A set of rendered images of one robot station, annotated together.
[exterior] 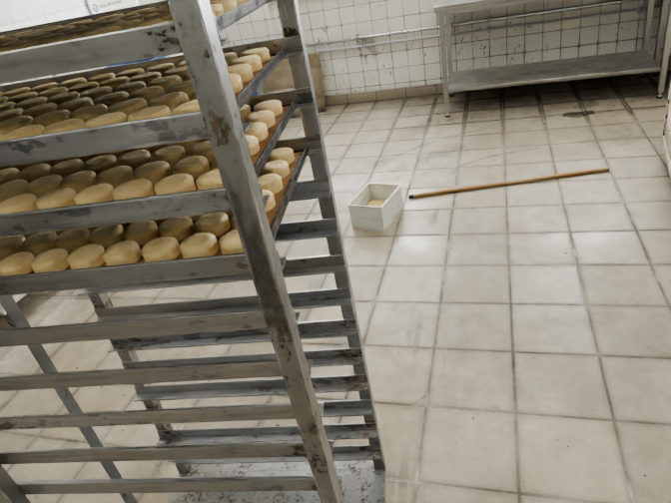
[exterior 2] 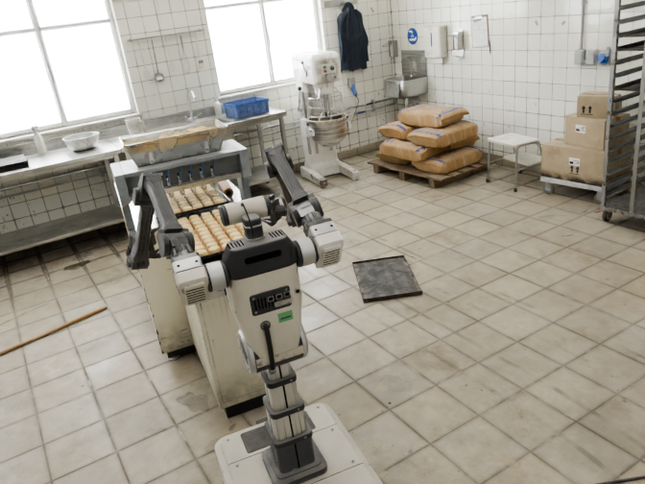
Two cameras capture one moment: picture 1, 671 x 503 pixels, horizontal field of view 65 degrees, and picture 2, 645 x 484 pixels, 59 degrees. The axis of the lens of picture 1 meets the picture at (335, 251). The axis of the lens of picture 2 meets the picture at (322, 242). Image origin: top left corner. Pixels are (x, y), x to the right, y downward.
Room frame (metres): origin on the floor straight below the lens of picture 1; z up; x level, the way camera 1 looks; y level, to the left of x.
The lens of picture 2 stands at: (-0.94, 0.06, 1.88)
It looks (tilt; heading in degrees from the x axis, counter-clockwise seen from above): 23 degrees down; 311
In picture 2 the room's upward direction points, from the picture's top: 7 degrees counter-clockwise
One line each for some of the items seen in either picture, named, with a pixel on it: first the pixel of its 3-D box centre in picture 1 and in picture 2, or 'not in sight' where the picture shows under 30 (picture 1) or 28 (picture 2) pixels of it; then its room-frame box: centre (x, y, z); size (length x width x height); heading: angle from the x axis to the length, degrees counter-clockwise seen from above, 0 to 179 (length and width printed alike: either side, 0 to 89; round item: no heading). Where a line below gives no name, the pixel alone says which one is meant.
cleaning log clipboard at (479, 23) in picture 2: not in sight; (480, 34); (1.75, -5.91, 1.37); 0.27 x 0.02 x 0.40; 160
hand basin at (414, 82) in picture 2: not in sight; (408, 76); (2.76, -6.08, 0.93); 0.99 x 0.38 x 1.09; 160
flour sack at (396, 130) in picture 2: not in sight; (413, 126); (2.39, -5.51, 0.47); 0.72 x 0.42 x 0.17; 70
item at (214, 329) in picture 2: not in sight; (223, 307); (1.28, -1.61, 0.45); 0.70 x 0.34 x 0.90; 151
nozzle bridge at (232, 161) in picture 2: not in sight; (184, 184); (1.72, -1.85, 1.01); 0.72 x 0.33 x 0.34; 61
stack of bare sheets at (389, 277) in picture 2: not in sight; (385, 277); (1.17, -2.97, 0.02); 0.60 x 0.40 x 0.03; 133
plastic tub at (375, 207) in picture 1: (376, 206); not in sight; (2.77, -0.29, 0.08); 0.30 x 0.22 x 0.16; 146
